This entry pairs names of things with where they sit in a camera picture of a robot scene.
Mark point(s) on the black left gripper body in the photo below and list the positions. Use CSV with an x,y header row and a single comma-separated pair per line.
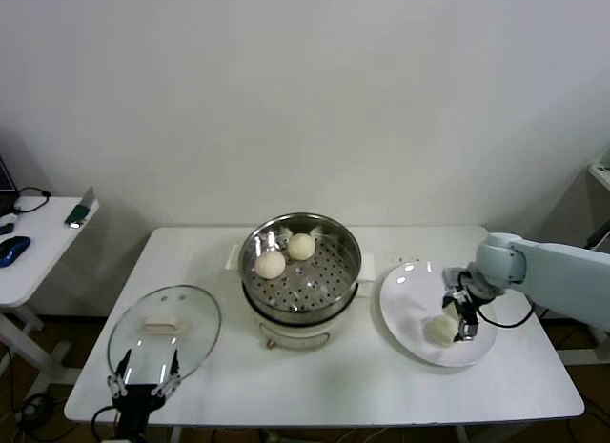
x,y
138,400

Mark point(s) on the glass pot lid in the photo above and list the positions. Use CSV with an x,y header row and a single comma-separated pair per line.
x,y
190,328

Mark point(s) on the white electric cooking pot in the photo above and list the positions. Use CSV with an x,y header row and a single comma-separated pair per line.
x,y
295,336

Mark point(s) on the blue computer mouse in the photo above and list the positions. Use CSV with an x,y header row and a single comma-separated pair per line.
x,y
13,250

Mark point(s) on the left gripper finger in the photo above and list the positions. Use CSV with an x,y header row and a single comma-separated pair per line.
x,y
118,383
170,378

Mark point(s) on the white steamed baozi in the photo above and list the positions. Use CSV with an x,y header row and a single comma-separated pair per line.
x,y
270,264
439,331
301,246

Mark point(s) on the white round plate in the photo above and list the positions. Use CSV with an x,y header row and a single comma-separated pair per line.
x,y
405,295

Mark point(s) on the white stand base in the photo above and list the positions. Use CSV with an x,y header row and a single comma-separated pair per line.
x,y
583,355

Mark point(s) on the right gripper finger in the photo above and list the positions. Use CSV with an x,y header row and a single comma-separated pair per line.
x,y
450,307
469,324

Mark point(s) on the small white gadget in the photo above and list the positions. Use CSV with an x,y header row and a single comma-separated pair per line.
x,y
7,219

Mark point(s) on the white side table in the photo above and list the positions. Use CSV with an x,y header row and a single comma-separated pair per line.
x,y
43,257

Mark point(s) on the green and white phone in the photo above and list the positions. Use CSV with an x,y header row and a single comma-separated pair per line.
x,y
78,214

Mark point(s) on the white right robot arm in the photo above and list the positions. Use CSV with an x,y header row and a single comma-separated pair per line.
x,y
553,276

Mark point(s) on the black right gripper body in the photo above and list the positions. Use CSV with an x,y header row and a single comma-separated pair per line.
x,y
460,283

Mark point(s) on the steel steamer basket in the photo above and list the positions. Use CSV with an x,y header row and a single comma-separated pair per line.
x,y
329,271

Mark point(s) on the small black gadget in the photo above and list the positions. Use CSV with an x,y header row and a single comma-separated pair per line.
x,y
5,229

